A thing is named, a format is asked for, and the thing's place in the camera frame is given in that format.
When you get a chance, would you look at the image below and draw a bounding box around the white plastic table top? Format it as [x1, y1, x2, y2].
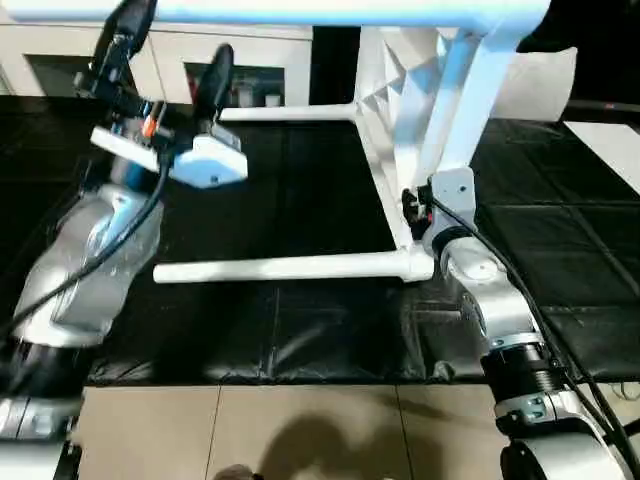
[352, 0, 554, 286]

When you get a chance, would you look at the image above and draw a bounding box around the flat white board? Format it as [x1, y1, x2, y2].
[562, 119, 640, 197]

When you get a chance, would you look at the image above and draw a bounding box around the black work mat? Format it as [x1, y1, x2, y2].
[0, 94, 640, 386]

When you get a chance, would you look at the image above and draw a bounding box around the grey printed cushion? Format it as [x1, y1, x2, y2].
[487, 47, 579, 121]

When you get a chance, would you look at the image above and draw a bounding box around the white cabinet with glass doors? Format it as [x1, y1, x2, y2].
[0, 22, 314, 109]

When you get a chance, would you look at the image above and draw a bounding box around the black box with gold label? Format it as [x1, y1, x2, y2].
[309, 24, 364, 107]

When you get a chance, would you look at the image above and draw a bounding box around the black rod red band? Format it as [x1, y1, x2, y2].
[567, 99, 640, 112]

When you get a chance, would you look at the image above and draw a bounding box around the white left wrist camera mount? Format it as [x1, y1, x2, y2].
[89, 122, 250, 190]

